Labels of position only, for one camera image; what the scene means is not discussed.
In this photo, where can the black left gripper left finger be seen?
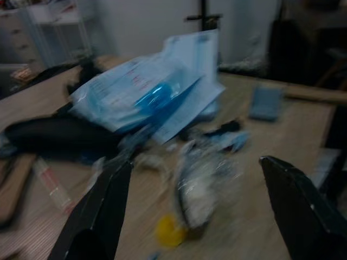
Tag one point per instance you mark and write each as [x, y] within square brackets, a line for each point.
[100, 214]

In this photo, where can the brown flat board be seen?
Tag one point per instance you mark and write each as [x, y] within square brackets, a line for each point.
[13, 187]

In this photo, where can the crumpled blue plastic wrapper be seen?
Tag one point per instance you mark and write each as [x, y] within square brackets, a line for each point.
[230, 139]

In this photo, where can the clear tube with red label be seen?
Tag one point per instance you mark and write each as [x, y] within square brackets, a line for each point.
[51, 184]

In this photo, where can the black stand pole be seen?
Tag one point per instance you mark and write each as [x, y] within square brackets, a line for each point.
[204, 16]

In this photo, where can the small blue sponge pad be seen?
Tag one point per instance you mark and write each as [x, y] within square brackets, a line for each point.
[265, 104]

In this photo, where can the crumpled clear plastic wrapper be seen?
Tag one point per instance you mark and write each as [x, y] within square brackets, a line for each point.
[200, 184]

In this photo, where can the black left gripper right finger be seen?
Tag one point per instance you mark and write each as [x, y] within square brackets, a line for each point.
[301, 208]

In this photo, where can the white shelving unit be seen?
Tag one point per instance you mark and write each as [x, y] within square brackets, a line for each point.
[54, 29]

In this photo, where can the light blue plastic packaging bag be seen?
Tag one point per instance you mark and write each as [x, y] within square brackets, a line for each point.
[151, 92]

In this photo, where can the yellow bottle cap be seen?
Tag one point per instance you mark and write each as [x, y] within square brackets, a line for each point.
[169, 231]

